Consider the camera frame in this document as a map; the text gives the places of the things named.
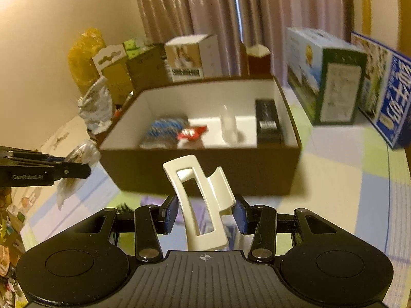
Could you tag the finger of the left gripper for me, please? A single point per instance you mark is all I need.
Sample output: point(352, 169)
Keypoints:
point(27, 164)

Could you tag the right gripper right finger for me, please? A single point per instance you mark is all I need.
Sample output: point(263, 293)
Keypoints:
point(259, 221)

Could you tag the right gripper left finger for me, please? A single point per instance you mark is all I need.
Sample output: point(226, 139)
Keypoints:
point(150, 221)

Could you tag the cotton swab bag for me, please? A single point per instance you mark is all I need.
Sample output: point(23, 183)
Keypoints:
point(79, 164)

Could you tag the white hair claw clip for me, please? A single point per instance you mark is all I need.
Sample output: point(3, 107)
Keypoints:
point(203, 201)

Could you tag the black product box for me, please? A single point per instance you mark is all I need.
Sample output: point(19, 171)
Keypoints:
point(268, 128)

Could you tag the knitted striped cloth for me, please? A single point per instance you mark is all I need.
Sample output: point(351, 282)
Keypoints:
point(163, 132)

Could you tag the red snack packet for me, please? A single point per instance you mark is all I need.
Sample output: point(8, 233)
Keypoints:
point(192, 133)

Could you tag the clear plastic cup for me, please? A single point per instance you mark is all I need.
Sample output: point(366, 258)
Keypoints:
point(229, 130)

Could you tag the white paper hanger box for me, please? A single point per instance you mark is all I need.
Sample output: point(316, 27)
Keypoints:
point(111, 62)

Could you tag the yellow plastic bag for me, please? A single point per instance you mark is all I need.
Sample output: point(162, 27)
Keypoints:
point(80, 58)

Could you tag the brown cardboard carton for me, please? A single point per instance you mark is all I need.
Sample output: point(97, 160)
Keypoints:
point(147, 70)

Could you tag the green tissue packs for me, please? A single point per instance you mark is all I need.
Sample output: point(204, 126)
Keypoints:
point(136, 46)

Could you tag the green milk carton box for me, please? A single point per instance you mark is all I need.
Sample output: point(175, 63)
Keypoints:
point(326, 74)

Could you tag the dark red gift box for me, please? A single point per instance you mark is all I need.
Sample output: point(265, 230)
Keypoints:
point(255, 60)

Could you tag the white humidifier box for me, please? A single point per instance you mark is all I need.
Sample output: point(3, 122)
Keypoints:
point(192, 57)

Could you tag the blue milk carton box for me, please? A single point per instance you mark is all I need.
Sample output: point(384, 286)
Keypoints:
point(385, 94)

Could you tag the pink curtain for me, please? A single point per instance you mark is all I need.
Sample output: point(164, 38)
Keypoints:
point(247, 22)

